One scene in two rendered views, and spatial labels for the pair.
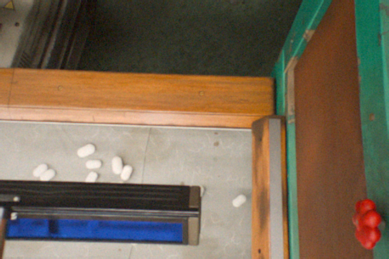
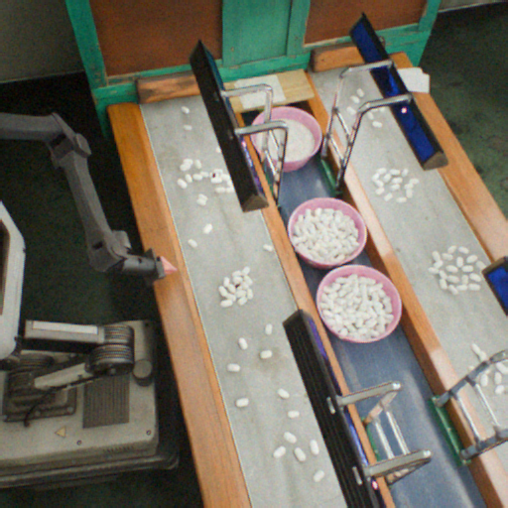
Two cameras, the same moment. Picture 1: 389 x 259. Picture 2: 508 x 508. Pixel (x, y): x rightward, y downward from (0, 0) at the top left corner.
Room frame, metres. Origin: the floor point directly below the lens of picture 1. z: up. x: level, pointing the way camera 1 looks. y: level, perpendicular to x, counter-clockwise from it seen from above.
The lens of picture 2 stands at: (0.47, 1.43, 2.33)
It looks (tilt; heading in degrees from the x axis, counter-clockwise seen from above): 61 degrees down; 242
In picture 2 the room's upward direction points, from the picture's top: 7 degrees clockwise
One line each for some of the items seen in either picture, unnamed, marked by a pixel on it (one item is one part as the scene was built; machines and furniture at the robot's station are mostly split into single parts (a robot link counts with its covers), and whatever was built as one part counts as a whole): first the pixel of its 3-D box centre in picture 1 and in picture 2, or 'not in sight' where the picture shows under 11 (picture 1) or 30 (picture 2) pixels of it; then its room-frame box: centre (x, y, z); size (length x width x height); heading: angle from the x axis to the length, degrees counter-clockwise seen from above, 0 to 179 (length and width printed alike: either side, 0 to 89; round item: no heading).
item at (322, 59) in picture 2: not in sight; (347, 54); (-0.60, -0.08, 0.83); 0.30 x 0.06 x 0.07; 175
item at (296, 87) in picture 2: not in sight; (268, 90); (-0.25, -0.06, 0.77); 0.33 x 0.15 x 0.01; 175
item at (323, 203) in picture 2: not in sight; (324, 237); (-0.20, 0.60, 0.72); 0.27 x 0.27 x 0.10
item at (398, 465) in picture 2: not in sight; (361, 446); (0.05, 1.28, 0.90); 0.20 x 0.19 x 0.45; 85
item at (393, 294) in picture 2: not in sight; (355, 308); (-0.18, 0.88, 0.72); 0.27 x 0.27 x 0.10
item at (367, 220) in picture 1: (369, 224); not in sight; (0.01, -0.15, 1.24); 0.04 x 0.02 x 0.04; 175
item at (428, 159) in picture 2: not in sight; (396, 86); (-0.50, 0.35, 1.08); 0.62 x 0.08 x 0.07; 85
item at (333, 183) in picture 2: not in sight; (361, 133); (-0.42, 0.35, 0.90); 0.20 x 0.19 x 0.45; 85
